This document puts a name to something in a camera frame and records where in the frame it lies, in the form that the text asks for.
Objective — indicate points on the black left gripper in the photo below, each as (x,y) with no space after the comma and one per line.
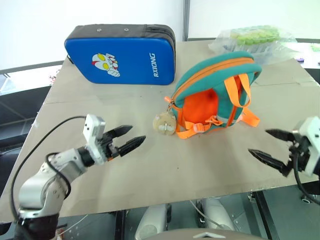
(111,147)

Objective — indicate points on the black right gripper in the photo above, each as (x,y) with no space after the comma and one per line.
(300,152)

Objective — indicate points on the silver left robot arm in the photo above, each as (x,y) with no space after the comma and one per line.
(37,185)

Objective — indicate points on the orange and teal backpack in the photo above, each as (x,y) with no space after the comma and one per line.
(200,75)

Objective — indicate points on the brown cardboard sheet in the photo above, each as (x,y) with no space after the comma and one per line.
(150,165)

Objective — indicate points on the black table leg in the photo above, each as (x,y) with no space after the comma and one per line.
(265,215)
(120,225)

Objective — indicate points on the blue hard case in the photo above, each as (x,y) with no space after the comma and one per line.
(130,60)

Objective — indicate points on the silver rounded robot leg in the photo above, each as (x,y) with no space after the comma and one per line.
(152,220)
(217,212)

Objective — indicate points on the small purple object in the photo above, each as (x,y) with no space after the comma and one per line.
(300,59)

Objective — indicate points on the small colourful object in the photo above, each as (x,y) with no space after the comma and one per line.
(52,78)

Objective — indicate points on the small green object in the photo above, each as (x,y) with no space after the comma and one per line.
(315,47)

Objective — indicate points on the grey robot chest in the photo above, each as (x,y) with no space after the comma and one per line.
(175,235)

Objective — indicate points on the clear plastic bag green contents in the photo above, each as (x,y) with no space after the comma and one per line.
(250,37)

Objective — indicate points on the black vertical pole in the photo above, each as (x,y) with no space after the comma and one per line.
(185,20)

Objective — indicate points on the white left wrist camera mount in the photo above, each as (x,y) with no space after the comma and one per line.
(93,140)

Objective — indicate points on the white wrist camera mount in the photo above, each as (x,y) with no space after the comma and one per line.
(93,140)
(311,140)

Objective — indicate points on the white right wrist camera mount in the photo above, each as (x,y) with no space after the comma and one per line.
(311,140)

